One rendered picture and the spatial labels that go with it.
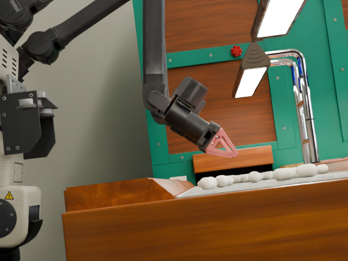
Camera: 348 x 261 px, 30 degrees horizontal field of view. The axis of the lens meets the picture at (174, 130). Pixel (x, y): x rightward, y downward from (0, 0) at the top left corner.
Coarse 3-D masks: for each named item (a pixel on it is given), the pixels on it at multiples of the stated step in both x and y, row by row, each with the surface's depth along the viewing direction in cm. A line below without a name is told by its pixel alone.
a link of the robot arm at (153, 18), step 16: (144, 0) 164; (160, 0) 164; (144, 16) 164; (160, 16) 164; (144, 32) 163; (160, 32) 164; (144, 48) 163; (160, 48) 163; (144, 64) 163; (160, 64) 163; (144, 80) 162; (160, 80) 162; (144, 96) 162
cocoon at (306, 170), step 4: (304, 164) 107; (308, 164) 106; (312, 164) 106; (296, 168) 108; (300, 168) 107; (304, 168) 106; (308, 168) 106; (312, 168) 105; (316, 168) 106; (296, 172) 107; (300, 172) 107; (304, 172) 106; (308, 172) 106; (312, 172) 105; (316, 172) 106; (300, 176) 107; (304, 176) 107; (308, 176) 106; (312, 176) 106
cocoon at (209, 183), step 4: (200, 180) 103; (204, 180) 102; (208, 180) 102; (212, 180) 103; (200, 184) 102; (204, 184) 102; (208, 184) 102; (212, 184) 103; (216, 184) 104; (204, 188) 102; (208, 188) 102; (212, 188) 104
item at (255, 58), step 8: (248, 48) 175; (256, 48) 174; (248, 56) 174; (256, 56) 174; (264, 56) 174; (240, 64) 177; (248, 64) 174; (256, 64) 174; (264, 64) 174; (240, 72) 181; (264, 72) 185; (240, 80) 194; (256, 88) 216; (232, 96) 233; (248, 96) 235
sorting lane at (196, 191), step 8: (320, 176) 99; (328, 176) 88; (336, 176) 78; (344, 176) 73; (232, 184) 138; (240, 184) 120; (248, 184) 106; (256, 184) 94; (264, 184) 84; (272, 184) 76; (280, 184) 70; (288, 184) 69; (184, 192) 94; (192, 192) 95; (200, 192) 84; (208, 192) 77; (216, 192) 71; (224, 192) 69
